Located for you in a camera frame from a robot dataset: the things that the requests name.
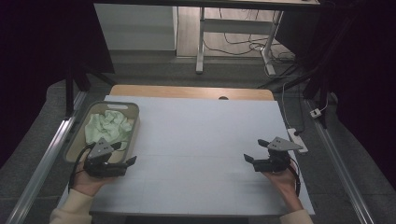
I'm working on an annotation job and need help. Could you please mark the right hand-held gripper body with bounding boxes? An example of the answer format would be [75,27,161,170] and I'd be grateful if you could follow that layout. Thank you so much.
[252,136,304,174]

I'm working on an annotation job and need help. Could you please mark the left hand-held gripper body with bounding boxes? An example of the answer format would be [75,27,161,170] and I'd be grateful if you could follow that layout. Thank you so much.
[82,137,129,179]

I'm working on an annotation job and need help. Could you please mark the person's left hand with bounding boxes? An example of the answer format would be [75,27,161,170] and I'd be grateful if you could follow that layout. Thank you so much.
[72,154,108,198]

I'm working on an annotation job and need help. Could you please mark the person's right hand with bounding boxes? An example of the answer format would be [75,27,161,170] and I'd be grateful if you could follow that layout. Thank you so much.
[262,167,304,214]

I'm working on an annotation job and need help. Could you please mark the light green cloth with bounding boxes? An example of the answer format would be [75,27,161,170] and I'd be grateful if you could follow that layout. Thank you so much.
[84,109,135,151]

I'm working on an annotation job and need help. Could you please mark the white power strip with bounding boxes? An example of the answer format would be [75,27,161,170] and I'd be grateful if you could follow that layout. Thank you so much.
[286,127,309,155]

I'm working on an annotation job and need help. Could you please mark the beige plastic basket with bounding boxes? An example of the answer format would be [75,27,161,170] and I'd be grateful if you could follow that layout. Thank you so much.
[63,100,141,164]

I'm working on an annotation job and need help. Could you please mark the white table mat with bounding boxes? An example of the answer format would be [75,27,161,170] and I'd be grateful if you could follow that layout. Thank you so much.
[57,94,316,217]

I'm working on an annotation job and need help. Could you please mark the white cabinet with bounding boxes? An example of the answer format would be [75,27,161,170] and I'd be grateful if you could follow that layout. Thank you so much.
[93,3,179,51]

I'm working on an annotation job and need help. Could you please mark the dark curtain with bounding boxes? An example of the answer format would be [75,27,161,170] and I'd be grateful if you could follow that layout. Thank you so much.
[276,0,396,190]
[0,0,116,169]

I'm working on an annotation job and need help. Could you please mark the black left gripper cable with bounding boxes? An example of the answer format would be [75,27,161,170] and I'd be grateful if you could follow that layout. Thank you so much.
[67,142,97,194]

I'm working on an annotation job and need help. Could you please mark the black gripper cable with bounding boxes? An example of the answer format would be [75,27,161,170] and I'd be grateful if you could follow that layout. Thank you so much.
[288,156,303,198]
[67,142,97,194]

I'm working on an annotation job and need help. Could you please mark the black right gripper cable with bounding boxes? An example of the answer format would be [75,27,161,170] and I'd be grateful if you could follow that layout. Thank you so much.
[288,156,303,198]

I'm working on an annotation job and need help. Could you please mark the white power strip cable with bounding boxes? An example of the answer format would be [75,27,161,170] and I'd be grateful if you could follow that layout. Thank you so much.
[280,81,292,131]

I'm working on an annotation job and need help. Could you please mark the metal floor rail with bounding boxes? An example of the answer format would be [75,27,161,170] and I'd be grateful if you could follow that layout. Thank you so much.
[304,98,376,224]
[5,91,88,224]

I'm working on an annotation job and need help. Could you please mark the black floor cables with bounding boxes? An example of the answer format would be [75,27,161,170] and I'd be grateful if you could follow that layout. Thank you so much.
[203,8,297,78]

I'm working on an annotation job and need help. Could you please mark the white desk frame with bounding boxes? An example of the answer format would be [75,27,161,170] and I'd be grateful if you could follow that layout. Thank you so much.
[93,0,321,77]

